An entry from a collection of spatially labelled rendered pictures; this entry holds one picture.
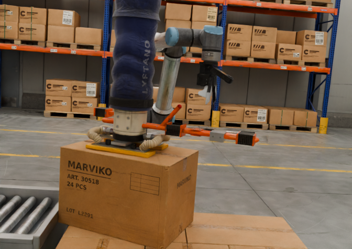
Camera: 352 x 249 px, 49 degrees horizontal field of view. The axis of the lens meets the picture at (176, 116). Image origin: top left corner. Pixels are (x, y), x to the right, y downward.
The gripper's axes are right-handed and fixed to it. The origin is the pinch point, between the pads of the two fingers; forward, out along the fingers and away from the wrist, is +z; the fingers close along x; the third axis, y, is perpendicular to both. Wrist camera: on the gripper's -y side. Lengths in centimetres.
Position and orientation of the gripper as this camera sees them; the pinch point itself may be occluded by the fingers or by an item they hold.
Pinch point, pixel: (211, 104)
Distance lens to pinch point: 185.1
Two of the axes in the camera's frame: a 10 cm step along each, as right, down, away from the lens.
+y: -9.4, -1.1, 3.1
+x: -3.2, 1.0, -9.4
